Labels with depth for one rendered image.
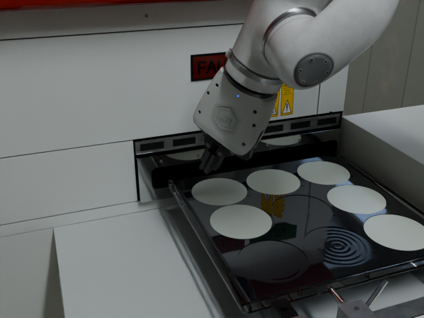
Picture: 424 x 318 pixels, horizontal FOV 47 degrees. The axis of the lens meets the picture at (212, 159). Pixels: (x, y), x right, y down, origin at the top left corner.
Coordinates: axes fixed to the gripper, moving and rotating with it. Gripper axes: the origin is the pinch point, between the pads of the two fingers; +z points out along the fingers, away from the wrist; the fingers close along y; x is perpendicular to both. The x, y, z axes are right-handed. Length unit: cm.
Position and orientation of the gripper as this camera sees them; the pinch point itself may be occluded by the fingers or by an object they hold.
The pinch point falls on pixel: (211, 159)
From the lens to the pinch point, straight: 77.9
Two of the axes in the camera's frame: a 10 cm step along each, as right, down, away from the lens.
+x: 5.2, -3.7, 7.7
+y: 7.7, 5.8, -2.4
